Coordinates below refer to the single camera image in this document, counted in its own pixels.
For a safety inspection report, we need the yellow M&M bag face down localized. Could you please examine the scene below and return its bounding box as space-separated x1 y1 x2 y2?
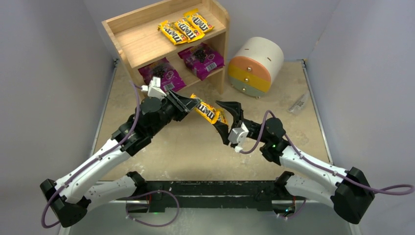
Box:
158 20 188 46

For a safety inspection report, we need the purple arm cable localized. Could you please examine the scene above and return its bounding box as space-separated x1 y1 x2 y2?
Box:
238 110 415 196
40 81 141 229

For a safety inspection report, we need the clear plastic packet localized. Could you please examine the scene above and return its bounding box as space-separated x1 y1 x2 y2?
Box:
288 92 310 114

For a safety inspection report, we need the purple candy bag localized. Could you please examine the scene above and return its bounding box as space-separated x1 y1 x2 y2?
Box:
178 43 225 81
138 57 186 92

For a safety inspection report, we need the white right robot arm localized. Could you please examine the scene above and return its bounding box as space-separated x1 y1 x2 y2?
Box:
214 101 375 224

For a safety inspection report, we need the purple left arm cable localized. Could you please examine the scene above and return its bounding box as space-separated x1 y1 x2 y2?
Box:
40 81 141 229

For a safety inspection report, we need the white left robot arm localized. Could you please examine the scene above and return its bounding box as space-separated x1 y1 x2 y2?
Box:
40 91 200 228

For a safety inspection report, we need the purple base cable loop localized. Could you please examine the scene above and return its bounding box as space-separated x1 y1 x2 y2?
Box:
125 188 180 227

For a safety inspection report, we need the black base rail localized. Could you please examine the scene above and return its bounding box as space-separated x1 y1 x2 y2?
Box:
115 171 305 213

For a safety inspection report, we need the round pastel drawer cabinet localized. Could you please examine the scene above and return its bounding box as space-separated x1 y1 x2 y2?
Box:
228 37 284 98

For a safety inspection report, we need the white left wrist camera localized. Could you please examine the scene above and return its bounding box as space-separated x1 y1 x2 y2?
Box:
141 76 166 100

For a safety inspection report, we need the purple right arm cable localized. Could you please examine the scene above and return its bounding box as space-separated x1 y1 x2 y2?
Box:
238 110 415 196

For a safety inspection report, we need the yellow M&M bag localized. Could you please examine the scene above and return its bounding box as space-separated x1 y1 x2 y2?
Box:
183 8 215 33
174 18 205 43
216 109 228 125
190 94 221 124

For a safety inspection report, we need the wooden shelf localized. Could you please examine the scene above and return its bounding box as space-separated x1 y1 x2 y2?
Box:
102 0 230 87

